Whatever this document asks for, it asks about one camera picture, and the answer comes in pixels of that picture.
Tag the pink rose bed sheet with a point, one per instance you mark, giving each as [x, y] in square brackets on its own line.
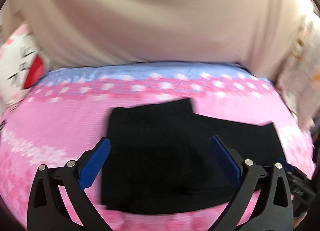
[62, 126]

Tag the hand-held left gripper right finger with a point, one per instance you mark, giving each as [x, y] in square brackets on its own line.
[226, 161]

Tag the white patterned pillow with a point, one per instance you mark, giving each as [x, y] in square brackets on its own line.
[300, 76]

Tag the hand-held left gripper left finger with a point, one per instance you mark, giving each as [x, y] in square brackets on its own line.
[95, 166]

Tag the black pants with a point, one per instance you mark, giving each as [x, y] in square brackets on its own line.
[162, 156]

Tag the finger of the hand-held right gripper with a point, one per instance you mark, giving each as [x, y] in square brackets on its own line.
[290, 167]

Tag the white cartoon face pillow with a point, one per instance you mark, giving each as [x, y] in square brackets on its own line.
[20, 66]

